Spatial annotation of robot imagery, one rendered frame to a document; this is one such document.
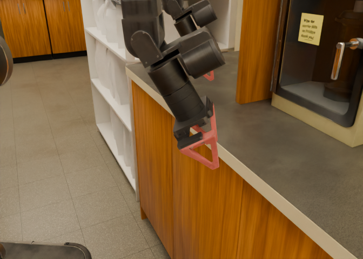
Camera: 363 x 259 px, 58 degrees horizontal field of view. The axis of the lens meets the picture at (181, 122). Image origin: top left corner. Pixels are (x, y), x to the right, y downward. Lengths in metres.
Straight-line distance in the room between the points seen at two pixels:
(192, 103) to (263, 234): 0.44
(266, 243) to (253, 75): 0.53
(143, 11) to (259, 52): 0.65
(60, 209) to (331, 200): 1.77
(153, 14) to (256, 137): 0.52
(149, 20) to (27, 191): 2.05
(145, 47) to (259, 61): 0.65
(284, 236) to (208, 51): 0.47
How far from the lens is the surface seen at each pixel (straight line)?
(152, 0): 0.53
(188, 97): 0.57
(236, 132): 0.95
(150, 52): 0.53
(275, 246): 0.87
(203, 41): 0.54
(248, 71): 1.11
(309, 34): 0.99
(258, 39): 1.11
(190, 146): 0.55
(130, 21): 0.54
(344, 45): 0.86
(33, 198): 2.39
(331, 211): 0.72
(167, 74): 0.55
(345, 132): 0.97
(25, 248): 1.70
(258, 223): 0.89
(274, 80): 1.11
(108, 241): 1.96
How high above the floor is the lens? 1.37
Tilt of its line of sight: 26 degrees down
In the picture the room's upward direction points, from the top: straight up
